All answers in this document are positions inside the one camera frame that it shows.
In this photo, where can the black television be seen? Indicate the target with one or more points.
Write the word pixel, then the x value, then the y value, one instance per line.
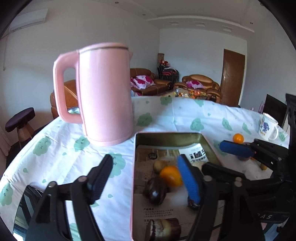
pixel 276 109

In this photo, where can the black smartphone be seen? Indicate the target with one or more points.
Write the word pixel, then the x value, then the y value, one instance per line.
pixel 25 211

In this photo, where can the white cartoon mug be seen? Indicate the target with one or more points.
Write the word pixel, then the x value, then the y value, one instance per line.
pixel 268 128

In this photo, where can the pink metal tin box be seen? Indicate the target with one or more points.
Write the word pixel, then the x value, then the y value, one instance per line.
pixel 161 208

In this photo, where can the small yellow-green longan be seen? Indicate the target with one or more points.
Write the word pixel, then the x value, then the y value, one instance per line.
pixel 263 167

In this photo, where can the long brown leather sofa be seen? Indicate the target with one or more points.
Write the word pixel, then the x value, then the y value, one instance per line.
pixel 144 83

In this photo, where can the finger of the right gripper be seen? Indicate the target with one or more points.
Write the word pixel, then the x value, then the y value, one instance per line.
pixel 222 174
pixel 271 155

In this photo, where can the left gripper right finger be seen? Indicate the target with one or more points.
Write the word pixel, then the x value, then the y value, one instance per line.
pixel 204 191

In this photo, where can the wall air conditioner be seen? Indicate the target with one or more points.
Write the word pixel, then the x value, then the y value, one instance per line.
pixel 28 19

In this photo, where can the dark round stool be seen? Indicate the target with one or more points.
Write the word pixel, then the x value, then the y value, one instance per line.
pixel 20 122

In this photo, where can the brown wooden door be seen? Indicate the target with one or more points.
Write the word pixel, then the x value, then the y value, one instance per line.
pixel 232 77

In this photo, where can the purple passion fruit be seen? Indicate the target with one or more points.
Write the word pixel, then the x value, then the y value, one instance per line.
pixel 243 158

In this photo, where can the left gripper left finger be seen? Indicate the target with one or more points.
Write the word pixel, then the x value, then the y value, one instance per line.
pixel 85 190

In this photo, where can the stacked chairs in corner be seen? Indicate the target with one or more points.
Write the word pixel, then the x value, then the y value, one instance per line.
pixel 166 72

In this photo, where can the small orange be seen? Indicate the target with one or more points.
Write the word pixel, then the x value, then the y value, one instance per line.
pixel 238 138

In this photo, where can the yellow fruit front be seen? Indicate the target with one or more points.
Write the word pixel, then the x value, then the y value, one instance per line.
pixel 158 165

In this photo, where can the brown leather armchair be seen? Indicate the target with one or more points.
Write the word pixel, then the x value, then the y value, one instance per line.
pixel 198 82

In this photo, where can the coffee table with items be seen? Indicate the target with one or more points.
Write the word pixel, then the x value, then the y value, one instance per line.
pixel 186 94

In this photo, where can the brown wrinkled fruit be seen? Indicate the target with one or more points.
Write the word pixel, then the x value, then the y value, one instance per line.
pixel 193 203

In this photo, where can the pink electric kettle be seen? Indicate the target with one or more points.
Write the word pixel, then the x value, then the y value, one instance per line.
pixel 102 75

